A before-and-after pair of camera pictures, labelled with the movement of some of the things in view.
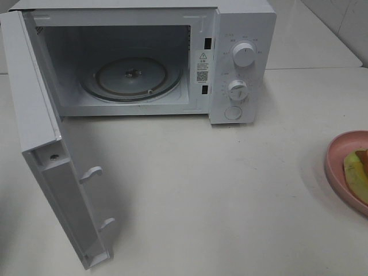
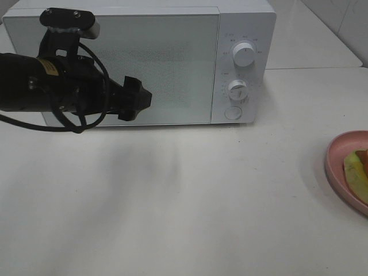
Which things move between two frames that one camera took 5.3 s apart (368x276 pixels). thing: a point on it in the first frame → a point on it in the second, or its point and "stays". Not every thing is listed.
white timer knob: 237,90 stays
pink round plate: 334,160 stays
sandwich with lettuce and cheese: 355,168 stays
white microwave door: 42,144 → 175,55
